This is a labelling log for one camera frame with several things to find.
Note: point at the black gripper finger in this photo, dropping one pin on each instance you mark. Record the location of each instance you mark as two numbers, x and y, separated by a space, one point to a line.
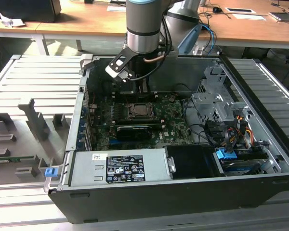
148 87
140 87

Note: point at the silver green CPU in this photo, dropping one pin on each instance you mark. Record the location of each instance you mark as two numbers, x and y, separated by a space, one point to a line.
142 110

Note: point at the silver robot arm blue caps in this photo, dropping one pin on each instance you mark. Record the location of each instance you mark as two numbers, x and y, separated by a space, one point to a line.
142 21

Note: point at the black RAM slot white latches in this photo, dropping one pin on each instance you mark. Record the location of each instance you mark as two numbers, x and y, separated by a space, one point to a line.
154 93
139 121
135 98
157 125

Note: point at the CPU socket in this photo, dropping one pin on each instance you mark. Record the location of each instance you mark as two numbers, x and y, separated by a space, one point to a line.
129 117

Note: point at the silver coin cell battery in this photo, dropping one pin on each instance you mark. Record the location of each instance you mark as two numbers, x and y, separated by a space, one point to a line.
173 98

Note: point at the black graphics card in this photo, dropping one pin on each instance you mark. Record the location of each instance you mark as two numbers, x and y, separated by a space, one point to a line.
135 133

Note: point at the green motherboard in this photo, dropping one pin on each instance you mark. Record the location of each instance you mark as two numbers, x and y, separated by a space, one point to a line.
175 125

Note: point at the silver metal disk bay cage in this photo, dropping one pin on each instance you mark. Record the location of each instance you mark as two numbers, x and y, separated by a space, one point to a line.
207 103

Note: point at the white paper sheet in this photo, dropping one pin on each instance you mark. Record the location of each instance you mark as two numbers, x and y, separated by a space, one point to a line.
115 8
249 16

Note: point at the small black box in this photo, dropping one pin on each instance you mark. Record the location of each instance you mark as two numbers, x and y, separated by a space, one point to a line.
88 1

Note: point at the black plastic shroud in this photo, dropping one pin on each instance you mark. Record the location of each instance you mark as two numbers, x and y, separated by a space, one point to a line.
190 161

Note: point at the black computer mouse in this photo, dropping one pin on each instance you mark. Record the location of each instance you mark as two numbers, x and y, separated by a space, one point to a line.
216 9

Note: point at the grey power supply with label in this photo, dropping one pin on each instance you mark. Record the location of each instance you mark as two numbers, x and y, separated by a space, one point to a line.
86 168

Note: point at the hard disk in blue carrier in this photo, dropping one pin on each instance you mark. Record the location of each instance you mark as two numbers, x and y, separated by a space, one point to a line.
225 154

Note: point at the white framed black tablet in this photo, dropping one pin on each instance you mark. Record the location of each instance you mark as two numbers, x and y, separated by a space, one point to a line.
239 10

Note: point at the black grey open PC case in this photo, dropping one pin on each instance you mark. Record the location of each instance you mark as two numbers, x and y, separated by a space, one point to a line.
159 204

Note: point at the blue plastic case latch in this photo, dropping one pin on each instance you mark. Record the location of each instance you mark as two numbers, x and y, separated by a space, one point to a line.
50 172

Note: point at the large black box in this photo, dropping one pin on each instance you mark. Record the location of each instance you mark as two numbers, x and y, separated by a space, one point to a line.
26 9

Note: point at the grey parts rack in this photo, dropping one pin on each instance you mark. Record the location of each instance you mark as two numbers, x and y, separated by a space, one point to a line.
21 144

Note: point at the crumpled white paper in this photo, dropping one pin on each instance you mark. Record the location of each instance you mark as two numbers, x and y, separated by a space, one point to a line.
8 22

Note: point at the green RAM stick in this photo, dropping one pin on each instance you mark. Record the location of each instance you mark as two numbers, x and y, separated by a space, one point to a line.
12 159

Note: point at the grey laptop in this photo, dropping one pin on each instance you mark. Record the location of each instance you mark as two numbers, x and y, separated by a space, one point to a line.
286 16

